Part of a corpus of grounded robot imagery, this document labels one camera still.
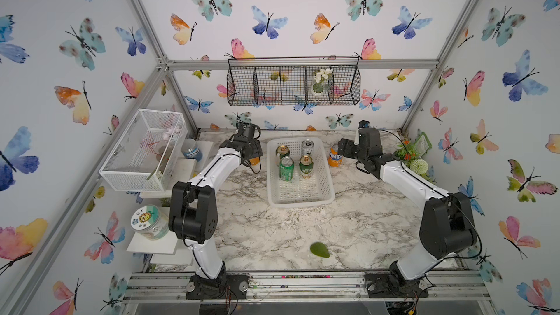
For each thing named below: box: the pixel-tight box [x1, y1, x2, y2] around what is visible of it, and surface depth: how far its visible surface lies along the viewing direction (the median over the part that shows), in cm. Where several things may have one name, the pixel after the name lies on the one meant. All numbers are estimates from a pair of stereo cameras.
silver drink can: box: [301, 138, 315, 157], surface depth 98 cm
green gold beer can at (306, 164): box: [298, 155, 315, 174], surface depth 96 cm
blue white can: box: [180, 137, 203, 163], surface depth 86 cm
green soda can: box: [279, 156, 296, 182], surface depth 96 cm
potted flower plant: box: [393, 140, 437, 184], surface depth 90 cm
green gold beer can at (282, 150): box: [274, 145, 291, 160], surface depth 100 cm
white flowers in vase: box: [311, 67, 334, 97], surface depth 91 cm
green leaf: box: [309, 242, 331, 259], surface depth 83 cm
